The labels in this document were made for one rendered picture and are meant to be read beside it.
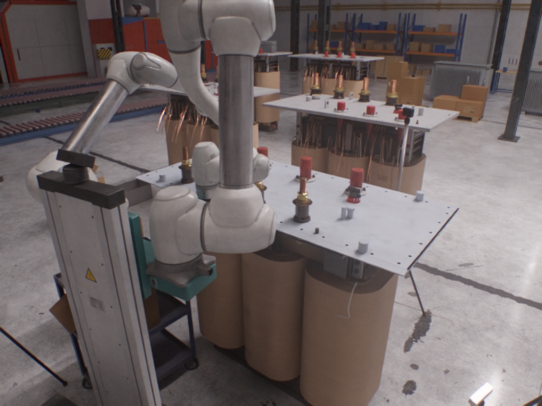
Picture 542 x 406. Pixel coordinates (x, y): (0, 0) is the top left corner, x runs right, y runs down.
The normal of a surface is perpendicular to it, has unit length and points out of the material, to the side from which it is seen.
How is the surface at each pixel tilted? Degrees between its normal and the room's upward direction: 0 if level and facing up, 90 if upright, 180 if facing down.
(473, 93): 90
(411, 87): 90
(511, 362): 0
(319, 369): 90
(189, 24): 113
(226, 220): 75
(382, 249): 0
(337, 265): 90
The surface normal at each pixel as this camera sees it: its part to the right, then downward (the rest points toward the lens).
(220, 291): -0.22, 0.40
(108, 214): -0.48, 0.36
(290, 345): 0.36, 0.38
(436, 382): 0.00, -0.91
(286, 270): 0.07, 0.40
